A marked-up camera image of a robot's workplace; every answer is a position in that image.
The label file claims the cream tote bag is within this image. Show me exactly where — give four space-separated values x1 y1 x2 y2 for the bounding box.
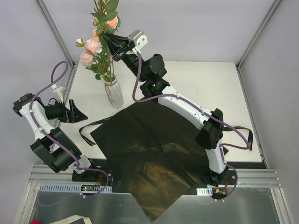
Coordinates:
50 215 92 224

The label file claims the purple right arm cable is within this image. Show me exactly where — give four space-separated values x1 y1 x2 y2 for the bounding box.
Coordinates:
132 52 249 203

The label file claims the left white cable duct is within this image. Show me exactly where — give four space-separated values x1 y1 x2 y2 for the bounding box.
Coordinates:
39 183 112 194

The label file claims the pink rose stem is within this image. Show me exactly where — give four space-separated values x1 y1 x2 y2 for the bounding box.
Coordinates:
76 38 115 82
107 16 119 82
90 0 120 81
91 19 114 82

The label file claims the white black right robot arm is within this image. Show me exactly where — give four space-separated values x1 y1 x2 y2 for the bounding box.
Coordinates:
101 30 228 187

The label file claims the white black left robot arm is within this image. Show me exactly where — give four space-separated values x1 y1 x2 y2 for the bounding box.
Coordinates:
13 93 99 182

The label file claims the black ribbon gold lettering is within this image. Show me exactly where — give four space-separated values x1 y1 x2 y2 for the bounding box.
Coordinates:
78 118 254 151

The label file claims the left aluminium frame post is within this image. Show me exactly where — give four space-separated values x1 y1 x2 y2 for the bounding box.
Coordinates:
35 0 76 68

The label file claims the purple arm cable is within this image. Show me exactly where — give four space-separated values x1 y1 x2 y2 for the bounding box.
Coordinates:
132 52 249 203
29 61 109 199

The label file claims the black paper flower wrap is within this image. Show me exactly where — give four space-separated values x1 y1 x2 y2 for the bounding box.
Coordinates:
91 101 209 222

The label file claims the aluminium frame post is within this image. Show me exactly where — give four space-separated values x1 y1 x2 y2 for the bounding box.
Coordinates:
235 0 283 70
35 0 76 68

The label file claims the white cable duct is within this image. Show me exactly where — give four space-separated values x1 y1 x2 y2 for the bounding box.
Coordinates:
196 187 227 196
39 183 112 194

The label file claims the right white cable duct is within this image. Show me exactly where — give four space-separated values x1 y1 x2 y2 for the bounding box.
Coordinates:
196 187 227 196

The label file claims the right aluminium frame post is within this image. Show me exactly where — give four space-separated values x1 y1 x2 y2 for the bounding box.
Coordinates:
235 0 283 70

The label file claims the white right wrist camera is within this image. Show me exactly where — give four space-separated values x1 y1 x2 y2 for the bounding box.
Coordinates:
128 29 148 50

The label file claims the white ribbed ceramic vase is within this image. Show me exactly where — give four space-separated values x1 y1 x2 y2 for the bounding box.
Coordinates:
104 79 124 109

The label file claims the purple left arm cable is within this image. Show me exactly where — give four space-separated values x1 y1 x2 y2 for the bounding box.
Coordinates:
29 61 109 199

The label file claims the red cloth item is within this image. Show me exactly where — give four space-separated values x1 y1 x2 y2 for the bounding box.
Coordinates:
30 219 41 224

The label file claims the aluminium front frame rail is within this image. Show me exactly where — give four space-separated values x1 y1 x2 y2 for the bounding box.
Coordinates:
29 165 282 188

